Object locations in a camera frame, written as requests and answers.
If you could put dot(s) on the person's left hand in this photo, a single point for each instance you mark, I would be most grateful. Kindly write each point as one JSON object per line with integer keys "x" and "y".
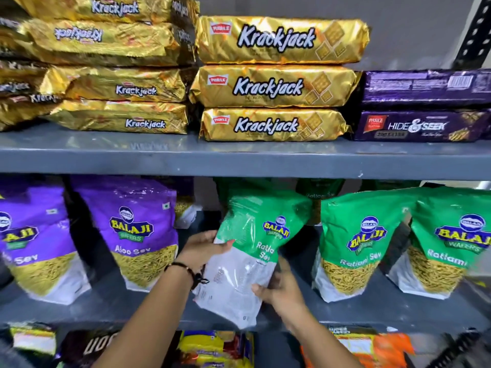
{"x": 199, "y": 251}

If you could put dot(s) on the person's right hand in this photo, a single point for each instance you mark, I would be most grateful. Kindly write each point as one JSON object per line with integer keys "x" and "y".
{"x": 285, "y": 295}

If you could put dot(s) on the person's right thumb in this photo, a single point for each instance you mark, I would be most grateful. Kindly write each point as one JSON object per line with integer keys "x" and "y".
{"x": 262, "y": 292}

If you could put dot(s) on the person's left thumb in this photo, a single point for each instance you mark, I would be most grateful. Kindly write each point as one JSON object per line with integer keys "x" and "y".
{"x": 221, "y": 247}

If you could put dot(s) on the green snack bag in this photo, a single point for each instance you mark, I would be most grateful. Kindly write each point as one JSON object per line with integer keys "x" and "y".
{"x": 245, "y": 256}
{"x": 387, "y": 184}
{"x": 356, "y": 241}
{"x": 320, "y": 189}
{"x": 445, "y": 241}

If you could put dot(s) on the person's right forearm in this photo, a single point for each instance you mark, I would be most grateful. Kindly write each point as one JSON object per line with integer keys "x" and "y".
{"x": 322, "y": 341}

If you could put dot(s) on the person's left forearm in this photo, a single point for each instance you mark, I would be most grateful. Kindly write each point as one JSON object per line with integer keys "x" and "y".
{"x": 149, "y": 321}

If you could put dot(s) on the black thread wristband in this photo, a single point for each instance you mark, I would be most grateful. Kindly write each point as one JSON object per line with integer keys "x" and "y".
{"x": 188, "y": 270}

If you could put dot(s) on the purple snack bag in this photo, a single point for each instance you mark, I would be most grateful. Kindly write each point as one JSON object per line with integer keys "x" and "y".
{"x": 134, "y": 226}
{"x": 30, "y": 241}
{"x": 186, "y": 210}

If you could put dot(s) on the yellow and red packet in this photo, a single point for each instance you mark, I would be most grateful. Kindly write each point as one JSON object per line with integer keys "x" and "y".
{"x": 214, "y": 348}

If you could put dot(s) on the grey metal shelf rack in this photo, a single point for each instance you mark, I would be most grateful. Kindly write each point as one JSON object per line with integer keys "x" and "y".
{"x": 238, "y": 157}

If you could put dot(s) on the orange packet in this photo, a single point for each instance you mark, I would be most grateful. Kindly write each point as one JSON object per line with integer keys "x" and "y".
{"x": 383, "y": 348}

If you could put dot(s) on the dark brown packet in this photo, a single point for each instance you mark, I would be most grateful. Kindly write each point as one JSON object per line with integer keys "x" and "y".
{"x": 88, "y": 346}

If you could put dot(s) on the stack of gold biscuit packets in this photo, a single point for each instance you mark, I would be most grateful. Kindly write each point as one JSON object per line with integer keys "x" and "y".
{"x": 268, "y": 84}

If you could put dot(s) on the yellow and white packet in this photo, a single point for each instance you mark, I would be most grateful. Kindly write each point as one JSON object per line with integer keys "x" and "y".
{"x": 32, "y": 337}

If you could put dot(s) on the purple biscuit packet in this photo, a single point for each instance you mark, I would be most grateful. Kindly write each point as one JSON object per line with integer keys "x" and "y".
{"x": 414, "y": 126}
{"x": 422, "y": 86}

